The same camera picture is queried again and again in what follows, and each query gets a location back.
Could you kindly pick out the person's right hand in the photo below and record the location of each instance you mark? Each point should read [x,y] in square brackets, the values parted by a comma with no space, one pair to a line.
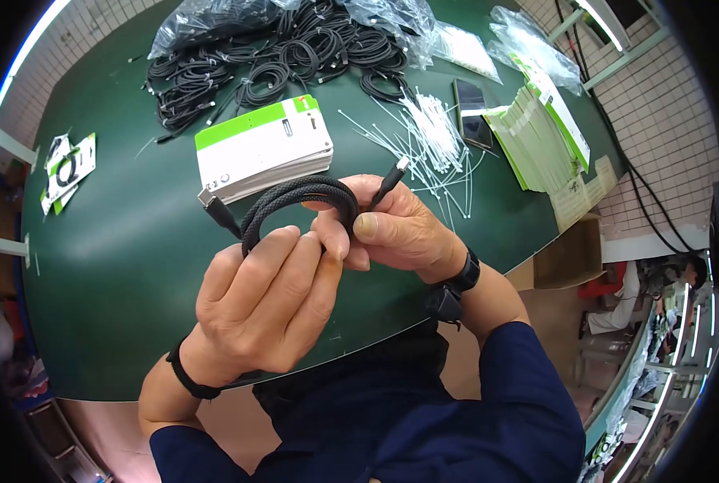
[408,232]

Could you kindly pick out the person's left hand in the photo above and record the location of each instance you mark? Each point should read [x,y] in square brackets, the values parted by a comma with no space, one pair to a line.
[257,314]

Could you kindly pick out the person's left fingers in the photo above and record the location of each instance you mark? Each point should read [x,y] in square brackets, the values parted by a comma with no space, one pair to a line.
[293,265]

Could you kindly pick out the person's right thumb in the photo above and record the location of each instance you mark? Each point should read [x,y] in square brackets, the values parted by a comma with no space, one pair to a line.
[374,226]

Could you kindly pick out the person's right fingers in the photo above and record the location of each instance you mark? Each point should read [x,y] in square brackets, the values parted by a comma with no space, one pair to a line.
[332,232]

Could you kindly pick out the black wrist band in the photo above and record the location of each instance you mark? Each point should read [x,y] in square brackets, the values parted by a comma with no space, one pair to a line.
[187,377]
[453,293]

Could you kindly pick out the pile of white zip ties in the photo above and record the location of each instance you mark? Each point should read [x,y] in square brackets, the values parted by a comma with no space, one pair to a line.
[435,136]

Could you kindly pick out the stack of white green cards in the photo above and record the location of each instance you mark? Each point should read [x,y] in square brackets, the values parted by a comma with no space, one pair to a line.
[257,148]

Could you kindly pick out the black smartphone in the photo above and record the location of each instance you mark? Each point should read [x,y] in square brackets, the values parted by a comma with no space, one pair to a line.
[473,112]

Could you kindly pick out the row of green white sleeves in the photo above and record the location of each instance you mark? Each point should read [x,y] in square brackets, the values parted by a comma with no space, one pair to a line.
[537,136]

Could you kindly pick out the person's body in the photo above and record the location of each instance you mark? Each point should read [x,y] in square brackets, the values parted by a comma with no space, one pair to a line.
[408,422]

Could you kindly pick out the brown cardboard box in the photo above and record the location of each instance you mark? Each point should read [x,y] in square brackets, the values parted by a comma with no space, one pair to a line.
[568,256]

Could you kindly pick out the clear bag of zip ties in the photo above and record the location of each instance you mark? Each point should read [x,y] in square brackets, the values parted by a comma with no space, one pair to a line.
[465,51]

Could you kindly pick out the crumpled clear plastic bag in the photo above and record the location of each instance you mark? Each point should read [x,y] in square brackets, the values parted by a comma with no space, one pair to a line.
[396,27]

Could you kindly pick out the empty clear plastic bag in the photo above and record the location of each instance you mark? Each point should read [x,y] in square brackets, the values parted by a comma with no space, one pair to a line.
[534,51]

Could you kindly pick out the workbench with light strips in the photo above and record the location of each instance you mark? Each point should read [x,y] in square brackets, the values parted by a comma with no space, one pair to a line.
[661,386]

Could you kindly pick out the white metal lamp frame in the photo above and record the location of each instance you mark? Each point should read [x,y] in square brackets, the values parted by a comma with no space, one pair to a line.
[613,42]

